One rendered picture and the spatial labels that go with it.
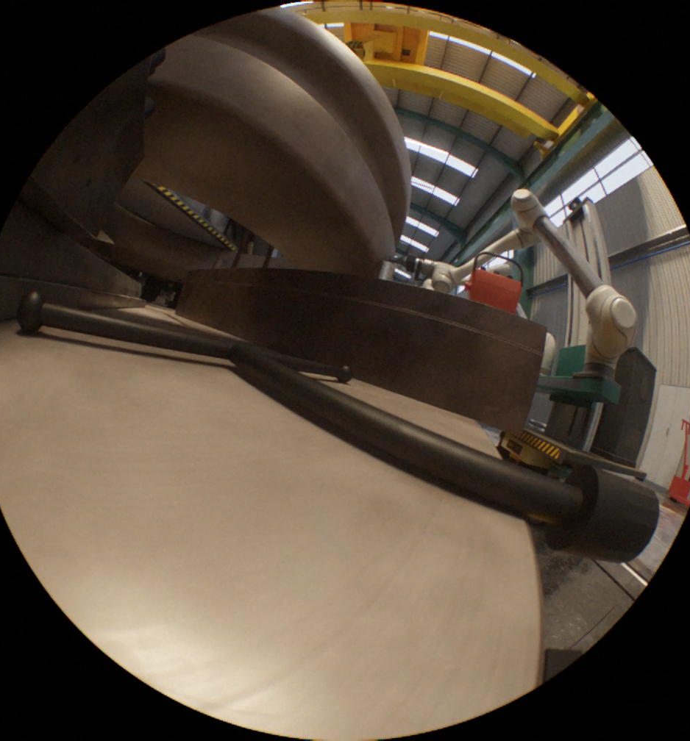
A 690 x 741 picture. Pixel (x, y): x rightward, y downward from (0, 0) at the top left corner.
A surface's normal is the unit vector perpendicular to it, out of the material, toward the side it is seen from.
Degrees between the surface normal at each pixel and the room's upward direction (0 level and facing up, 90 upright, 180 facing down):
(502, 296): 97
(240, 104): 90
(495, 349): 90
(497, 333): 90
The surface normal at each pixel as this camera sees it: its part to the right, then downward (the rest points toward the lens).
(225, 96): 0.72, 0.27
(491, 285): -0.41, 0.05
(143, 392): 0.30, -0.95
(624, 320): -0.71, -0.10
